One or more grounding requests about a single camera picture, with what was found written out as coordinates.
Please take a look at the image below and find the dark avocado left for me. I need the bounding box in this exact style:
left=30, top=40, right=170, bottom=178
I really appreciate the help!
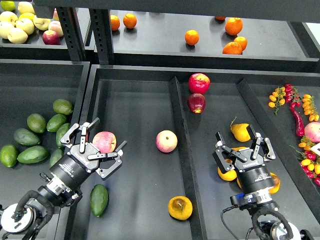
left=13, top=128, right=41, bottom=147

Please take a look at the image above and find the red chili pepper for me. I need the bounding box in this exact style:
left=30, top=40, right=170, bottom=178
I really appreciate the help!
left=289, top=102, right=305, bottom=137

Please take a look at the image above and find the orange cherry tomato bunch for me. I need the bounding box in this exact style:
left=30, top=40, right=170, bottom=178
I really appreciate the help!
left=268, top=86, right=286, bottom=115

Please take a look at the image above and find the black left upper shelf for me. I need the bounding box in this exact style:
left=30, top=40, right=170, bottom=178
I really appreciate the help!
left=0, top=6, right=87, bottom=62

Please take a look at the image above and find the black tray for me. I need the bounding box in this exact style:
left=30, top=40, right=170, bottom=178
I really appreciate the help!
left=0, top=59, right=90, bottom=208
left=55, top=65, right=320, bottom=240

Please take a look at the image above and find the dark red apple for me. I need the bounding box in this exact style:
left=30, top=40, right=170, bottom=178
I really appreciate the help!
left=187, top=93, right=206, bottom=114

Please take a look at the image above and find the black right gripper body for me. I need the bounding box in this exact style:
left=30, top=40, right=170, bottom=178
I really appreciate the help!
left=233, top=149, right=275, bottom=195

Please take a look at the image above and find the bright green lime avocado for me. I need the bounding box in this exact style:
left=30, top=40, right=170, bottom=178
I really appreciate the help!
left=0, top=144, right=19, bottom=168

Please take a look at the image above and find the yellow pear middle pile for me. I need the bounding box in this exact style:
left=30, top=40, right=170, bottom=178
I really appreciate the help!
left=236, top=178, right=242, bottom=189

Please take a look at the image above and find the black centre tray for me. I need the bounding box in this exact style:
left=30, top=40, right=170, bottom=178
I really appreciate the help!
left=55, top=65, right=320, bottom=240

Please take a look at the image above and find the bright red apple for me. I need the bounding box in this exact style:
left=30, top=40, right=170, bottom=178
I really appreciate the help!
left=188, top=73, right=211, bottom=95

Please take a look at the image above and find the red apple on shelf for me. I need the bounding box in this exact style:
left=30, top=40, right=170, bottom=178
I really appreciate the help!
left=42, top=30, right=61, bottom=45

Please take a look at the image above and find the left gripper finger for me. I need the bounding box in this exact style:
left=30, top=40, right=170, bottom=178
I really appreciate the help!
left=87, top=140, right=127, bottom=181
left=59, top=117, right=101, bottom=154

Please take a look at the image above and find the yellow pear left pile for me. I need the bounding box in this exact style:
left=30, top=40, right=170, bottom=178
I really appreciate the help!
left=217, top=167, right=237, bottom=182

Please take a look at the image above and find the yellow pear upper pile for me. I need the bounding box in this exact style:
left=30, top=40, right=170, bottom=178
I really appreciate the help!
left=231, top=146, right=249, bottom=151

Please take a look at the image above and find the green avocado slanted middle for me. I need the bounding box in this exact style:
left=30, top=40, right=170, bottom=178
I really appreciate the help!
left=46, top=113, right=67, bottom=133

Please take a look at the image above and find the orange front right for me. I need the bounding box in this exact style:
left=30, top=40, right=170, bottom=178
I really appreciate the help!
left=222, top=41, right=243, bottom=55

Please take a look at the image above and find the black perforated post left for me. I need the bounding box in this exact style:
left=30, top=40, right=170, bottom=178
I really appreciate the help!
left=56, top=6, right=86, bottom=62

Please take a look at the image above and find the yellow pear right pile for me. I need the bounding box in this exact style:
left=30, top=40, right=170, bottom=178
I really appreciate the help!
left=269, top=172, right=281, bottom=195

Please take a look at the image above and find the black perforated post right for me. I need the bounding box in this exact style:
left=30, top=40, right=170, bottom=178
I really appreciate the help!
left=89, top=8, right=115, bottom=65

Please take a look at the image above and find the black left tray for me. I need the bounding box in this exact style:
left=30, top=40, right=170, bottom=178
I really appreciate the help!
left=0, top=59, right=90, bottom=208

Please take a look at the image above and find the yellow pear pile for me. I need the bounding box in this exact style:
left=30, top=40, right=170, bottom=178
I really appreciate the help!
left=236, top=178, right=242, bottom=189
left=217, top=167, right=237, bottom=182
left=231, top=146, right=249, bottom=151
left=269, top=172, right=281, bottom=195

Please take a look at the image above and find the yellow cherry tomato bunch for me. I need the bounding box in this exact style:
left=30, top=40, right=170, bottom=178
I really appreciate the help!
left=302, top=94, right=320, bottom=122

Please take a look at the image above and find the yellow pear stem up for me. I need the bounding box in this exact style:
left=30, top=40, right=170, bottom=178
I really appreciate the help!
left=168, top=195, right=193, bottom=221

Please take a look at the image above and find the black perforated post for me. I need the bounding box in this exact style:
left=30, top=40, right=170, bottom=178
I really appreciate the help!
left=89, top=8, right=115, bottom=65
left=56, top=6, right=86, bottom=62

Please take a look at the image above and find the green avocado top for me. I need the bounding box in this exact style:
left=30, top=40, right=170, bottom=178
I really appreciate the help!
left=53, top=98, right=74, bottom=116

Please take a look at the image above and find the pink apple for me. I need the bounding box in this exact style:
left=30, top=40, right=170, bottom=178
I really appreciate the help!
left=155, top=130, right=178, bottom=153
left=92, top=131, right=117, bottom=154

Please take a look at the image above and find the mixed cherry tomato bunch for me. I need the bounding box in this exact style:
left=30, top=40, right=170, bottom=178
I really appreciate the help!
left=290, top=135, right=320, bottom=187

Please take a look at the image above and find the pink peach right edge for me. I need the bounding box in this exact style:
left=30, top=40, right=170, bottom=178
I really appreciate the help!
left=304, top=122, right=320, bottom=143

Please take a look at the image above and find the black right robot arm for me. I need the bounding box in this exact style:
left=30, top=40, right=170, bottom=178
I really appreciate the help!
left=212, top=125, right=313, bottom=240

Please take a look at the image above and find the white label card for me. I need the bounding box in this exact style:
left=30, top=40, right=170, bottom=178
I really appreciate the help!
left=310, top=143, right=320, bottom=156

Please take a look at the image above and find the dark avocado lower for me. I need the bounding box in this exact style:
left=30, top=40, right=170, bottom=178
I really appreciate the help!
left=17, top=145, right=50, bottom=164

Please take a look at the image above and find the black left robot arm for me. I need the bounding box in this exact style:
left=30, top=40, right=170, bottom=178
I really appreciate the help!
left=0, top=118, right=127, bottom=240

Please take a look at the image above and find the pink apple centre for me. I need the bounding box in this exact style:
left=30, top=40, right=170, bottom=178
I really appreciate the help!
left=155, top=130, right=178, bottom=153

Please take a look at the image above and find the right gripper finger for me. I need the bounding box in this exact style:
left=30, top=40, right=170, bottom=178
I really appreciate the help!
left=212, top=131, right=242, bottom=173
left=246, top=124, right=276, bottom=162

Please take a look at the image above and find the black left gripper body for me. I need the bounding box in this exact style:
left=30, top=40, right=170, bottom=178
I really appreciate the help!
left=49, top=143, right=100, bottom=193

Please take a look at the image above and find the green avocado by tray edge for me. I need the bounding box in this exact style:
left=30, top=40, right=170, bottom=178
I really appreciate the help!
left=55, top=123, right=70, bottom=149

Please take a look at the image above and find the pink apple left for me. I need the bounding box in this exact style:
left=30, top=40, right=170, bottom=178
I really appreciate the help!
left=92, top=131, right=117, bottom=154

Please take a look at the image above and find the orange small right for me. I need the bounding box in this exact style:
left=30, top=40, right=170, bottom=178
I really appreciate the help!
left=233, top=36, right=248, bottom=51

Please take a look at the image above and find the dark green avocado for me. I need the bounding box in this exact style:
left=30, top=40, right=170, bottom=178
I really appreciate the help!
left=90, top=184, right=109, bottom=217

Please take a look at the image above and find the green avocado round left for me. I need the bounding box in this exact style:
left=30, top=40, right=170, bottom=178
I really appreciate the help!
left=27, top=113, right=47, bottom=134

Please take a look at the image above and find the red cherry tomato bunch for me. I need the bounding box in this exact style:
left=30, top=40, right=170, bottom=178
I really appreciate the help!
left=284, top=83, right=302, bottom=109

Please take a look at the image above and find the yellow pear with stem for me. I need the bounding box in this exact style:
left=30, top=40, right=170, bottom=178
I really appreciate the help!
left=230, top=117, right=251, bottom=143

